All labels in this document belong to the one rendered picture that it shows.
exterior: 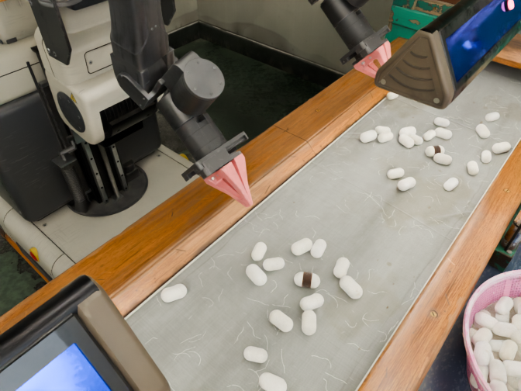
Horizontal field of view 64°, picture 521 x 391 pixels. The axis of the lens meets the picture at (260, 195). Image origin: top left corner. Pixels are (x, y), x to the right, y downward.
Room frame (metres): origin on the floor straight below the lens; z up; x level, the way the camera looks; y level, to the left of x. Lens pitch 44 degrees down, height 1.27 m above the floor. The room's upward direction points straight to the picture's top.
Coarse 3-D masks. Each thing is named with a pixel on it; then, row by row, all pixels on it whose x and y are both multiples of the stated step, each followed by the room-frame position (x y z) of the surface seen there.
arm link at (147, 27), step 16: (112, 0) 0.52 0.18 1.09; (128, 0) 0.50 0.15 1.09; (144, 0) 0.51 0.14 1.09; (112, 16) 0.53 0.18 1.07; (128, 16) 0.51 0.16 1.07; (144, 16) 0.52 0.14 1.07; (160, 16) 0.54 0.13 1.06; (112, 32) 0.53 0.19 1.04; (128, 32) 0.52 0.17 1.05; (144, 32) 0.52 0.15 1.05; (160, 32) 0.54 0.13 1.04; (112, 48) 0.54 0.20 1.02; (128, 48) 0.52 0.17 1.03; (144, 48) 0.52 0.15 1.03; (160, 48) 0.55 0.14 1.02; (112, 64) 0.55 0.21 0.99; (128, 64) 0.53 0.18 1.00; (144, 64) 0.52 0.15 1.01; (160, 64) 0.56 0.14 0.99; (144, 80) 0.52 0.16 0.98
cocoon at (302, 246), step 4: (300, 240) 0.42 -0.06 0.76; (304, 240) 0.42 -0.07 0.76; (308, 240) 0.42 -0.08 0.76; (292, 244) 0.42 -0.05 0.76; (296, 244) 0.41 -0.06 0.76; (300, 244) 0.41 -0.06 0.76; (304, 244) 0.41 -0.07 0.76; (308, 244) 0.42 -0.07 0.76; (292, 248) 0.41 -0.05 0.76; (296, 248) 0.41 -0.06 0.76; (300, 248) 0.41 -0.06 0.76; (304, 248) 0.41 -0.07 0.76; (308, 248) 0.41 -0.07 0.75; (292, 252) 0.41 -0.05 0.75; (296, 252) 0.40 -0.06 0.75; (300, 252) 0.40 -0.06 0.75; (304, 252) 0.41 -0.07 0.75
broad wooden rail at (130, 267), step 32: (320, 96) 0.85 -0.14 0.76; (352, 96) 0.85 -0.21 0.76; (384, 96) 0.88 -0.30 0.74; (288, 128) 0.72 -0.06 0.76; (320, 128) 0.72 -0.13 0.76; (256, 160) 0.62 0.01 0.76; (288, 160) 0.62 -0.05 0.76; (192, 192) 0.53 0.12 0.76; (256, 192) 0.54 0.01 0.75; (160, 224) 0.45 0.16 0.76; (192, 224) 0.45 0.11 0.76; (224, 224) 0.47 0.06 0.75; (96, 256) 0.39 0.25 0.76; (128, 256) 0.39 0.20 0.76; (160, 256) 0.39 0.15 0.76; (192, 256) 0.40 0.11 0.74; (128, 288) 0.33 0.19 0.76; (0, 320) 0.28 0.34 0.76
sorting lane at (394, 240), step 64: (448, 128) 0.76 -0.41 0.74; (512, 128) 0.76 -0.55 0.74; (320, 192) 0.55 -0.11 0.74; (384, 192) 0.55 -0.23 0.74; (448, 192) 0.55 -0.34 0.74; (384, 256) 0.41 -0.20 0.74; (128, 320) 0.30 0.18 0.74; (192, 320) 0.30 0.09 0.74; (256, 320) 0.30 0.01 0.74; (320, 320) 0.30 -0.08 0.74; (384, 320) 0.30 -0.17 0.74; (192, 384) 0.21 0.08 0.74; (256, 384) 0.21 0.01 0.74; (320, 384) 0.21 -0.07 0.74
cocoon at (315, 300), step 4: (308, 296) 0.32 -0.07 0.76; (312, 296) 0.32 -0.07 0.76; (316, 296) 0.32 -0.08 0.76; (320, 296) 0.32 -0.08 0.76; (304, 300) 0.32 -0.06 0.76; (308, 300) 0.31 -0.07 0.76; (312, 300) 0.32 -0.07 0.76; (316, 300) 0.32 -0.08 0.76; (320, 300) 0.32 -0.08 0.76; (300, 304) 0.31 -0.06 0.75; (304, 304) 0.31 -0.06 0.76; (308, 304) 0.31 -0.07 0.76; (312, 304) 0.31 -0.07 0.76; (316, 304) 0.31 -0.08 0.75; (320, 304) 0.31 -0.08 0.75; (304, 308) 0.31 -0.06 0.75; (308, 308) 0.31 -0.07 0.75; (312, 308) 0.31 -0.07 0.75
